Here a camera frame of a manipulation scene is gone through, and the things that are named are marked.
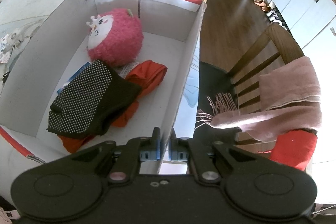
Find black dotted fabric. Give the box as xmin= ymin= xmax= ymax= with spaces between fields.
xmin=47 ymin=60 xmax=142 ymax=139

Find red cloth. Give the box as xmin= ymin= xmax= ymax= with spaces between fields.
xmin=59 ymin=60 xmax=167 ymax=153
xmin=269 ymin=130 xmax=318 ymax=171

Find pink round plush toy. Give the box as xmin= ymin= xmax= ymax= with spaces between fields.
xmin=86 ymin=8 xmax=144 ymax=67

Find white cardboard box red rim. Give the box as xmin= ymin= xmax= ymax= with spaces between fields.
xmin=0 ymin=0 xmax=207 ymax=175

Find black chair seat cushion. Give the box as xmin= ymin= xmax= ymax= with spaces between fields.
xmin=194 ymin=61 xmax=241 ymax=145

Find red cloth on chair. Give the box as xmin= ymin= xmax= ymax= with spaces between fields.
xmin=269 ymin=130 xmax=318 ymax=171

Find blue booklet in box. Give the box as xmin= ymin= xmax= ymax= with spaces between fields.
xmin=57 ymin=61 xmax=91 ymax=94

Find pink fringed scarf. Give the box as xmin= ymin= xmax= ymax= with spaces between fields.
xmin=197 ymin=56 xmax=322 ymax=142

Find brown wooden chair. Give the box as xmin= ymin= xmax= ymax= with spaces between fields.
xmin=227 ymin=23 xmax=318 ymax=159

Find row of shoes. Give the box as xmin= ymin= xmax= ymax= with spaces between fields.
xmin=253 ymin=0 xmax=289 ymax=31

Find papers on table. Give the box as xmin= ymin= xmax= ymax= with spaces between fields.
xmin=1 ymin=29 xmax=24 ymax=64

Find white cabinet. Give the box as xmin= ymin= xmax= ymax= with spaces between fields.
xmin=269 ymin=0 xmax=335 ymax=48

